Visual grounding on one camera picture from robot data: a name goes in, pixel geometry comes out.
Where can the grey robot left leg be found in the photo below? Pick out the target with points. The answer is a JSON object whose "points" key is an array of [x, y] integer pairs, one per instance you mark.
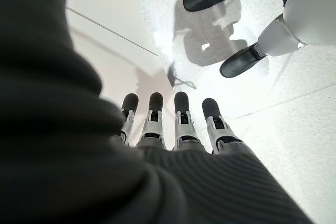
{"points": [[302, 19]]}

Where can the black robot left foot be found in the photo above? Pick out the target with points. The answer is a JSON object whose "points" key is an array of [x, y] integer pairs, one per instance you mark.
{"points": [[236, 64]]}

